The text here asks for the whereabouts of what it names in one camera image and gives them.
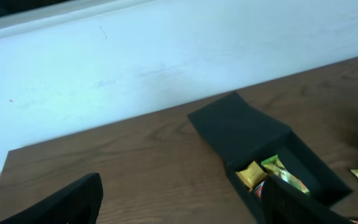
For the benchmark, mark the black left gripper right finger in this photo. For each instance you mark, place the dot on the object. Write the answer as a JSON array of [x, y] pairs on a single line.
[[284, 204]]

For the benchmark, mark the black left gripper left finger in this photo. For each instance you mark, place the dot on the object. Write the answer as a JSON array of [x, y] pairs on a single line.
[[77, 203]]

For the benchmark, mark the red cylindrical can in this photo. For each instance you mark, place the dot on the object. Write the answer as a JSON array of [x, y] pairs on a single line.
[[258, 189]]

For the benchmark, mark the green yellow snack packet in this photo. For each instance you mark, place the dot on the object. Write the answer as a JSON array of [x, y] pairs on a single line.
[[273, 165]]

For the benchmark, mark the small yellow snack packet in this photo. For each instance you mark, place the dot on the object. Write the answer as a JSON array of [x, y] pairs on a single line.
[[252, 176]]

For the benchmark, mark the black open gift box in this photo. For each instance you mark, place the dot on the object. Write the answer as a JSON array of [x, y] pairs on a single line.
[[241, 134]]

